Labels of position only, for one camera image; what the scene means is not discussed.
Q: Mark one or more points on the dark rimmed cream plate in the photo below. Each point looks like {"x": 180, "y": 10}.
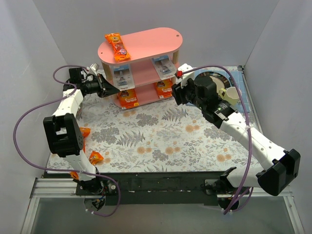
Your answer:
{"x": 220, "y": 80}

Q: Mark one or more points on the clear blister razor pack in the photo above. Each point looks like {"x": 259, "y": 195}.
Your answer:
{"x": 164, "y": 67}

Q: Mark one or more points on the orange Bic razor bag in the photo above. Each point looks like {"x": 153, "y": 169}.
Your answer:
{"x": 85, "y": 133}
{"x": 120, "y": 52}
{"x": 95, "y": 158}

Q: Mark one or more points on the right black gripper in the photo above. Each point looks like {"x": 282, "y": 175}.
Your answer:
{"x": 178, "y": 92}

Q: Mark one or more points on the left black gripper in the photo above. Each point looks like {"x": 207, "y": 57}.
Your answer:
{"x": 102, "y": 85}

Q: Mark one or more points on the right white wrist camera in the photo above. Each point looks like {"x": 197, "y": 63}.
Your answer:
{"x": 183, "y": 74}

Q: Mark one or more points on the large orange Gillette Fusion5 box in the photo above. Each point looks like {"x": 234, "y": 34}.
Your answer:
{"x": 163, "y": 88}

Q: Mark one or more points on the small orange Gillette Fusion box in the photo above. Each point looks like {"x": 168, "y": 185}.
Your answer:
{"x": 128, "y": 99}

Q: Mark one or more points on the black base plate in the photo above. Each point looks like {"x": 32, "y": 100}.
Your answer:
{"x": 157, "y": 188}

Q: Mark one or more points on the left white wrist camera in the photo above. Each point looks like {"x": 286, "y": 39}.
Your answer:
{"x": 92, "y": 70}

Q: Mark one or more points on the aluminium frame rail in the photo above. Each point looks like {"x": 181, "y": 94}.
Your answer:
{"x": 57, "y": 206}

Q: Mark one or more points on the blue card razor pack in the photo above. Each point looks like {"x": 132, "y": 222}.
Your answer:
{"x": 123, "y": 78}

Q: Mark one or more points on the pink three-tier shelf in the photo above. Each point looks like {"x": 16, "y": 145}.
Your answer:
{"x": 143, "y": 46}

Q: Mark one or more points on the pale yellow mug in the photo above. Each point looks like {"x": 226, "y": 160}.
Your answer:
{"x": 230, "y": 95}

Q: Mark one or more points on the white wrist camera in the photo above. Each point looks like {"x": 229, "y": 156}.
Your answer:
{"x": 92, "y": 70}
{"x": 183, "y": 74}

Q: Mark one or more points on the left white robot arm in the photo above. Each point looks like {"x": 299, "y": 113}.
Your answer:
{"x": 62, "y": 131}

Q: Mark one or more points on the blue checked placemat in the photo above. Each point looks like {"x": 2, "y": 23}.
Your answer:
{"x": 237, "y": 75}

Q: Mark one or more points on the floral tablecloth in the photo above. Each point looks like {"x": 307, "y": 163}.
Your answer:
{"x": 157, "y": 137}

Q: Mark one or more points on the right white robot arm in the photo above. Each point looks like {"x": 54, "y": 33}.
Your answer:
{"x": 279, "y": 167}

